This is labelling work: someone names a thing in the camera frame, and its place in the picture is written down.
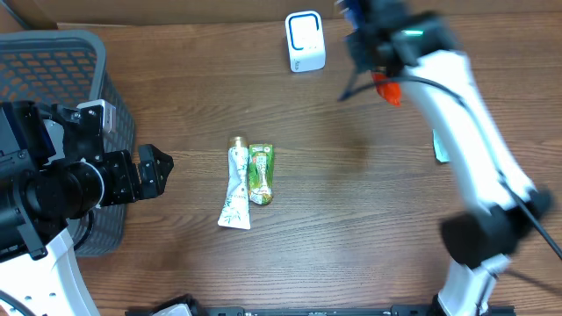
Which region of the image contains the orange spaghetti packet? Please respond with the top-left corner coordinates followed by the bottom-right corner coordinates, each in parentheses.
top-left (371, 72), bottom-right (401, 107)

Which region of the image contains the white tube with gold cap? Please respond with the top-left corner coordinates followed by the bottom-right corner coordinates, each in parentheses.
top-left (218, 136), bottom-right (251, 230)

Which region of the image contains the green snack packet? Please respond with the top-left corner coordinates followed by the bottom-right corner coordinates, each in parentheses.
top-left (248, 144), bottom-right (274, 205)

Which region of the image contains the teal packet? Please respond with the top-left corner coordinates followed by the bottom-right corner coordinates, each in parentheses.
top-left (433, 130), bottom-right (450, 163)

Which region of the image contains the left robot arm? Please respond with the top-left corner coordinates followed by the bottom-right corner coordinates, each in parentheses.
top-left (1, 99), bottom-right (174, 315)

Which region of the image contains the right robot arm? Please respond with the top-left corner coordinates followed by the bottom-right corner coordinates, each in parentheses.
top-left (344, 1), bottom-right (553, 315)

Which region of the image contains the white barcode scanner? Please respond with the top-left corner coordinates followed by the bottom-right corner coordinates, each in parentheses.
top-left (285, 11), bottom-right (327, 73)

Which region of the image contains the grey plastic shopping basket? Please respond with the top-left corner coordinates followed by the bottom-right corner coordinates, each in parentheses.
top-left (1, 31), bottom-right (134, 256)

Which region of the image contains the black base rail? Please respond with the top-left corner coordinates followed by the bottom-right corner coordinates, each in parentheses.
top-left (125, 293), bottom-right (517, 316)

